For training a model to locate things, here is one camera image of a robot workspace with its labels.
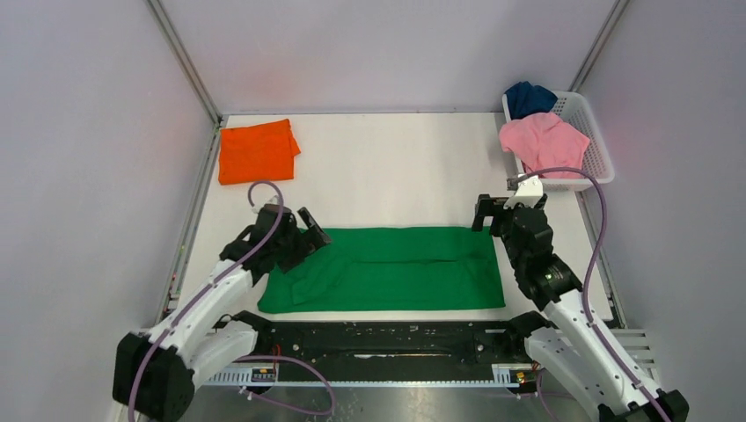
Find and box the green t-shirt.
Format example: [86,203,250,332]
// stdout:
[258,226,506,314]

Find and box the white plastic laundry basket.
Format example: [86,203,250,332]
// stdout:
[501,90,616,192]

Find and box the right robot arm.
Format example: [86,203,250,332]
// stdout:
[472,194,690,421]

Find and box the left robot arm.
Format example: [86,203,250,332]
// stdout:
[112,203,332,421]

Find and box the pink t-shirt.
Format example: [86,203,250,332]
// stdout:
[499,113,590,172]

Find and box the folded orange t-shirt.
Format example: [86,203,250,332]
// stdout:
[217,119,301,186]

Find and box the navy blue t-shirt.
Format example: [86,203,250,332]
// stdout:
[504,81,558,119]

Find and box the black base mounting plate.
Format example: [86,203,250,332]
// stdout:
[160,311,622,384]

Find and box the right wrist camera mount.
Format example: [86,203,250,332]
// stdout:
[503,174,545,209]

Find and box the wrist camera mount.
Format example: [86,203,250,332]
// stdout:
[503,174,545,209]
[252,196,284,215]

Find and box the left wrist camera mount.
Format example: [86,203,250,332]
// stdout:
[252,196,284,215]

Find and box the aluminium front frame rail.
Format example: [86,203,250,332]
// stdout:
[119,329,657,389]

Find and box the right corner aluminium post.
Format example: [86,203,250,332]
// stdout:
[569,0,633,92]

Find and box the corner aluminium post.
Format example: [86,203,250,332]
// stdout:
[144,0,223,126]
[569,0,633,92]

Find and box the left corner aluminium post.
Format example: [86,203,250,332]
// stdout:
[144,0,223,126]

